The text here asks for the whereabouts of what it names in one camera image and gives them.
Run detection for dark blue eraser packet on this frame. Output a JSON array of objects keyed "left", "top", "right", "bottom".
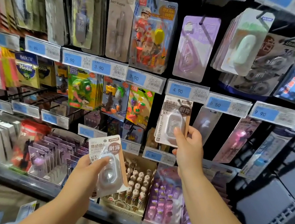
[{"left": 119, "top": 119, "right": 147, "bottom": 147}]

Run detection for person's left hand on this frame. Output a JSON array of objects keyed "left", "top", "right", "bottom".
[{"left": 58, "top": 151, "right": 118, "bottom": 216}]

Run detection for grey pen blister packet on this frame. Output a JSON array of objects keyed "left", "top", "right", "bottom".
[{"left": 98, "top": 0, "right": 145, "bottom": 65}]

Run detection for white correction tape packet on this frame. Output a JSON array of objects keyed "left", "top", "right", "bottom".
[
  {"left": 149, "top": 91, "right": 199, "bottom": 151},
  {"left": 83, "top": 134, "right": 130, "bottom": 200}
]

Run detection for orange vegetable eraser packet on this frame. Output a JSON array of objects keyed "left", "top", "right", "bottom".
[{"left": 121, "top": 82, "right": 160, "bottom": 131}]

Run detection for purple correction tape packet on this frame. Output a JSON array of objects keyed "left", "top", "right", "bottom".
[{"left": 165, "top": 11, "right": 229, "bottom": 86}]

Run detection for yellow blue sticky note packet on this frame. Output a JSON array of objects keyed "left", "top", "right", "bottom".
[{"left": 14, "top": 48, "right": 42, "bottom": 91}]

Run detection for grey hanging blister packets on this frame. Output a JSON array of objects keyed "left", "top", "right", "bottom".
[{"left": 42, "top": 0, "right": 71, "bottom": 48}]

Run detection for blue toy eraser packet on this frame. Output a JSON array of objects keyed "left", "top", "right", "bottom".
[{"left": 97, "top": 74, "right": 135, "bottom": 124}]

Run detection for pink correction tape packet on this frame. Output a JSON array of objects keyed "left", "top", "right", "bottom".
[{"left": 207, "top": 115, "right": 266, "bottom": 166}]

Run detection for purple grey blister packets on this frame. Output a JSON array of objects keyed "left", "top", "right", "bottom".
[{"left": 66, "top": 0, "right": 114, "bottom": 59}]

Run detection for black correction tape packet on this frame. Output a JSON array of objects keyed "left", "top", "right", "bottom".
[{"left": 213, "top": 30, "right": 295, "bottom": 103}]

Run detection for blue white tube packet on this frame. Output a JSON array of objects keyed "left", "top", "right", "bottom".
[{"left": 232, "top": 123, "right": 295, "bottom": 183}]

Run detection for clear grey blister packet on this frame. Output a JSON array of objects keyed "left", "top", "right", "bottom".
[{"left": 190, "top": 104, "right": 226, "bottom": 146}]

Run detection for person's right forearm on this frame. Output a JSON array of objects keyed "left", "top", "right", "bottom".
[{"left": 178, "top": 162, "right": 246, "bottom": 224}]

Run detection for firefighter figure eraser packet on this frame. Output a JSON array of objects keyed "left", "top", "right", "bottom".
[{"left": 120, "top": 0, "right": 187, "bottom": 79}]

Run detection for green dinosaur eraser packets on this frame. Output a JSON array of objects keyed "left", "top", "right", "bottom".
[{"left": 63, "top": 62, "right": 108, "bottom": 114}]

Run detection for grey shelf panel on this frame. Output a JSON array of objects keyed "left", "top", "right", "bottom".
[{"left": 227, "top": 150, "right": 295, "bottom": 224}]

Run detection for box of figure topped pens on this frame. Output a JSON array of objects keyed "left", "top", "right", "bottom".
[{"left": 92, "top": 147, "right": 165, "bottom": 224}]

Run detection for tray of purple packets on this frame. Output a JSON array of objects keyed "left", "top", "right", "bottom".
[{"left": 23, "top": 129, "right": 93, "bottom": 189}]

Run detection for green white correction tape packets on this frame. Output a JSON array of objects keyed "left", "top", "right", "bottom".
[{"left": 204, "top": 5, "right": 283, "bottom": 81}]

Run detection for black display hooks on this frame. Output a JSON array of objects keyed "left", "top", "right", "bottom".
[{"left": 6, "top": 78, "right": 83, "bottom": 126}]

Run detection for red blister packet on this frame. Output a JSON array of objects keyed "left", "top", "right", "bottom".
[{"left": 4, "top": 117, "right": 57, "bottom": 174}]

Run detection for person's right hand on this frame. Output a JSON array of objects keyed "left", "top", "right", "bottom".
[{"left": 168, "top": 124, "right": 208, "bottom": 179}]

